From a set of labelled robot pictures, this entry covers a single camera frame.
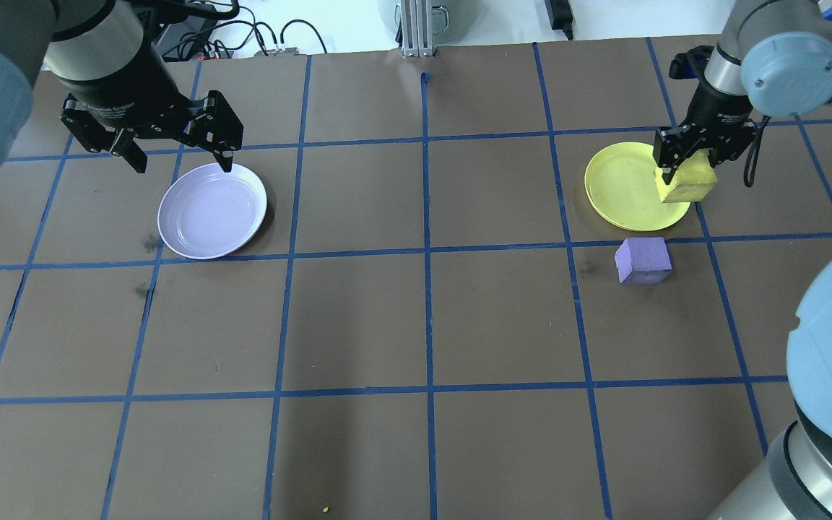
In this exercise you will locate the yellow foam block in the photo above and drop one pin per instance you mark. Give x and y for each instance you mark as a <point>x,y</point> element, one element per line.
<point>690,186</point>

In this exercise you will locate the purple foam block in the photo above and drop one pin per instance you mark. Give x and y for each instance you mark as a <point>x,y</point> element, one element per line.
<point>643,261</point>

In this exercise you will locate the yellow plate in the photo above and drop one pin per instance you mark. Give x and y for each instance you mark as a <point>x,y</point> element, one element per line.
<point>622,188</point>

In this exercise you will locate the purple plate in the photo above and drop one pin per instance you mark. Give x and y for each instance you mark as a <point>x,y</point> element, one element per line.
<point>212,213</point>

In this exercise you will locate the small silver hub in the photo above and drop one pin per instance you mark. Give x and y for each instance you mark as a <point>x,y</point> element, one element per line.
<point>280,50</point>

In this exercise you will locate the black power adapter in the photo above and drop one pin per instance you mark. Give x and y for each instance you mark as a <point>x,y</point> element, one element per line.
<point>559,11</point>

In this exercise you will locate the grey cooking pot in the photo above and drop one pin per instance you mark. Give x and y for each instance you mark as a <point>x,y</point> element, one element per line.
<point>443,18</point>

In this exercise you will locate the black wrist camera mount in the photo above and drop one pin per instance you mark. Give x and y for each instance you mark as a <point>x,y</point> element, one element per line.
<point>687,65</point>

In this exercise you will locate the aluminium profile post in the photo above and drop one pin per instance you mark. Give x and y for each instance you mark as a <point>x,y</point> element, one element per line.
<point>416,29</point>

